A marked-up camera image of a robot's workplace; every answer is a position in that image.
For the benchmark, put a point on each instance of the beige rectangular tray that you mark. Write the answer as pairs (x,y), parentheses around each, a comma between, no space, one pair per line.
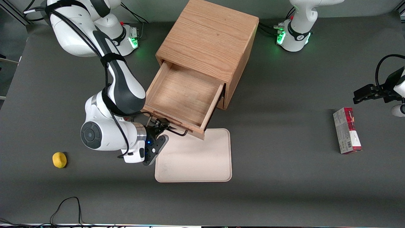
(196,161)

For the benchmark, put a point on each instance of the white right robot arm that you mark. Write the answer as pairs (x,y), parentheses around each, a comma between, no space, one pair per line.
(101,136)

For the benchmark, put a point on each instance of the aluminium frame rail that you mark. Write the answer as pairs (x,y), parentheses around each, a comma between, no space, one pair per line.
(17,14)

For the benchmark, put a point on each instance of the grey and red carton box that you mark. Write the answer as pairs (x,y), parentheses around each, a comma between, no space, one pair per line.
(346,133)

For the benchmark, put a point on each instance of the yellow lemon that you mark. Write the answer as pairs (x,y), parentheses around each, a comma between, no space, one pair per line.
(59,160)

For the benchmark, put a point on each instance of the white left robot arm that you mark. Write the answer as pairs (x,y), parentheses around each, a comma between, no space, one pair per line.
(297,38)

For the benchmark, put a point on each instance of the pale thin bar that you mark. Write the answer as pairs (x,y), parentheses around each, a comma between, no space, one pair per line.
(9,60)

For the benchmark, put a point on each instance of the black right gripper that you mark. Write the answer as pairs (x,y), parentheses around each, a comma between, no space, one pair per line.
(151,131)

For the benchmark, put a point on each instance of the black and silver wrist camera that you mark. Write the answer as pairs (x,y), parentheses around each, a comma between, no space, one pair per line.
(398,110)
(156,148)

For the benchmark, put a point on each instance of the oak wooden drawer cabinet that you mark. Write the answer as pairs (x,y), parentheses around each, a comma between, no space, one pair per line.
(215,34)

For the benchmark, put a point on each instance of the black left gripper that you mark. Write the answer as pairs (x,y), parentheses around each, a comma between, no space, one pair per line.
(386,89)

